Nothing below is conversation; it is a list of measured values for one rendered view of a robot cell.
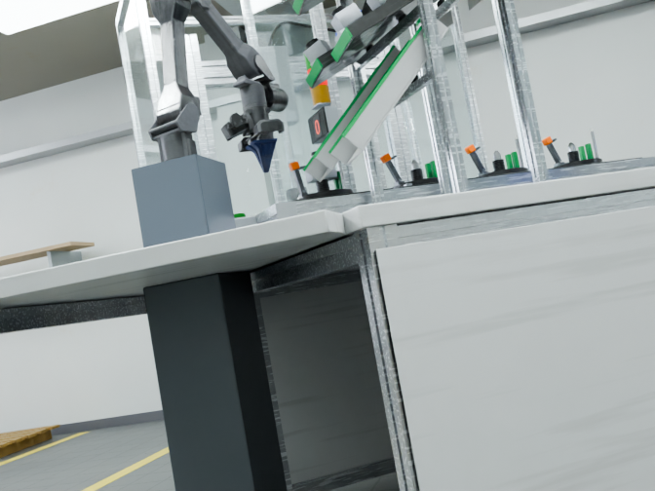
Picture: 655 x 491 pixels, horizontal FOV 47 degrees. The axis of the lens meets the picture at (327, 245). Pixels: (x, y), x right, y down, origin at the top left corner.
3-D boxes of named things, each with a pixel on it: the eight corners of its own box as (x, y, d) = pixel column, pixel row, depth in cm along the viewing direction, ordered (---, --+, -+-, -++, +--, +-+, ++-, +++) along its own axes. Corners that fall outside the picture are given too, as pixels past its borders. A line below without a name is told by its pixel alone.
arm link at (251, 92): (246, 71, 169) (271, 77, 177) (227, 79, 172) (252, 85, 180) (251, 100, 169) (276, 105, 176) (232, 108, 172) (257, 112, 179)
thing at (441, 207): (362, 228, 97) (358, 205, 97) (174, 299, 236) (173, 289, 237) (1001, 135, 149) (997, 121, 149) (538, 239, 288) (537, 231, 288)
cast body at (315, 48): (334, 63, 150) (315, 34, 150) (318, 76, 151) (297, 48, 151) (344, 64, 158) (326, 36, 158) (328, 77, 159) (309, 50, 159)
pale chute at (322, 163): (331, 169, 143) (313, 156, 142) (320, 182, 156) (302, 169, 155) (411, 58, 148) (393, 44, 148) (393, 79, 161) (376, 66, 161)
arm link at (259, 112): (256, 117, 184) (232, 119, 182) (279, 94, 167) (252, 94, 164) (262, 150, 183) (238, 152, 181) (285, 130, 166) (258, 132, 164)
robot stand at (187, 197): (146, 271, 143) (130, 169, 145) (179, 270, 157) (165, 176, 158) (212, 257, 140) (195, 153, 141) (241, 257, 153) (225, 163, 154)
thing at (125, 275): (-113, 321, 112) (-115, 302, 113) (170, 294, 199) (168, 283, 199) (328, 232, 94) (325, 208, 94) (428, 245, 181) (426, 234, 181)
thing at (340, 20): (348, 45, 135) (326, 13, 135) (342, 54, 140) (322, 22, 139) (384, 21, 137) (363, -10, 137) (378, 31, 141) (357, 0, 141)
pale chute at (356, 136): (363, 150, 129) (342, 134, 128) (347, 166, 142) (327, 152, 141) (449, 28, 134) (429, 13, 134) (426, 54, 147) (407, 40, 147)
